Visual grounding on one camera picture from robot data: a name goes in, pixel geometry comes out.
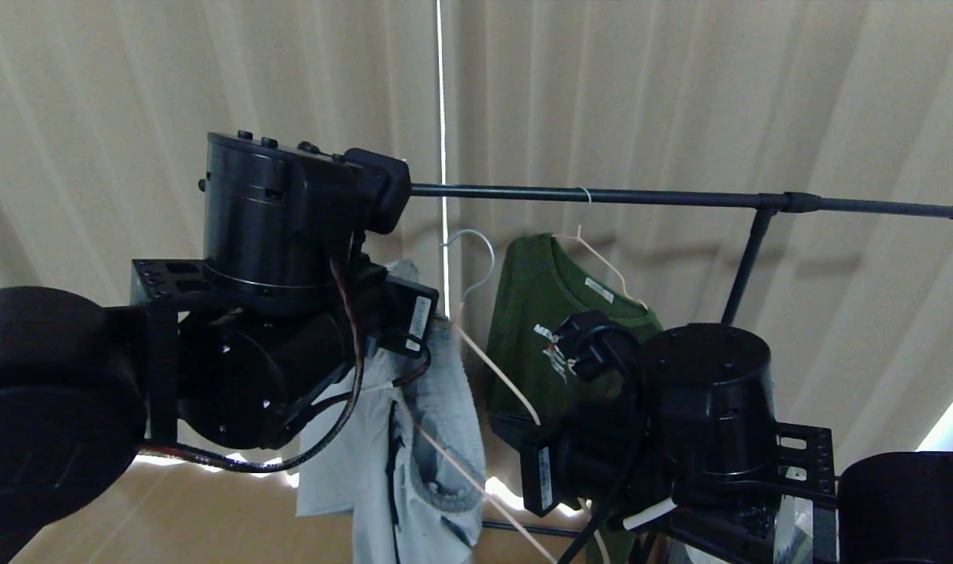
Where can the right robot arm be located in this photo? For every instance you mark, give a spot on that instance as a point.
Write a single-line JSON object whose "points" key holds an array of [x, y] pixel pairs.
{"points": [[712, 392]]}

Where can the green long-sleeved shirt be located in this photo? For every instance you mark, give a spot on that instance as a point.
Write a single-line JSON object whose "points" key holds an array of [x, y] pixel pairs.
{"points": [[539, 298]]}

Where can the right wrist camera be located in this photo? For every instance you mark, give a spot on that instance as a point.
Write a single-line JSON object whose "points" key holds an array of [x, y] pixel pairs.
{"points": [[594, 345]]}

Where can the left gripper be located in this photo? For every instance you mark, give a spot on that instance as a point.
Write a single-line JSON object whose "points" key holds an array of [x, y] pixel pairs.
{"points": [[249, 376]]}

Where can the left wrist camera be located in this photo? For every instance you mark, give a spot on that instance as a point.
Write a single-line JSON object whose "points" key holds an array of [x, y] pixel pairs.
{"points": [[382, 188]]}

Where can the black clothes rack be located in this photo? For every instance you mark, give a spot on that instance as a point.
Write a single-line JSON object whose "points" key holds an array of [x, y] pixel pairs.
{"points": [[641, 197]]}

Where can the beige curtain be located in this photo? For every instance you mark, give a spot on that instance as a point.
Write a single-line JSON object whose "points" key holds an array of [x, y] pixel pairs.
{"points": [[680, 78]]}

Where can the pink clothes hanger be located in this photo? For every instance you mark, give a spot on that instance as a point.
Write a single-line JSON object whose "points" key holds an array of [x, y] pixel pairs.
{"points": [[492, 368], [579, 233]]}

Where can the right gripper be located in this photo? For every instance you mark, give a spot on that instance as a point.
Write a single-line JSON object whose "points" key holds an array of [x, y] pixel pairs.
{"points": [[594, 462]]}

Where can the pale grey shorts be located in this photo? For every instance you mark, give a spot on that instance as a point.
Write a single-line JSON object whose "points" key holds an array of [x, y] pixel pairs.
{"points": [[437, 392]]}

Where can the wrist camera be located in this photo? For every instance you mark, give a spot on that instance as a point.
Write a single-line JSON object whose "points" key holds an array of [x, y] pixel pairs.
{"points": [[382, 188], [594, 345]]}

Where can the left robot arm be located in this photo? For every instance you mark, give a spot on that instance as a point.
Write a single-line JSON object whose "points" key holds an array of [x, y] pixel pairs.
{"points": [[273, 211]]}

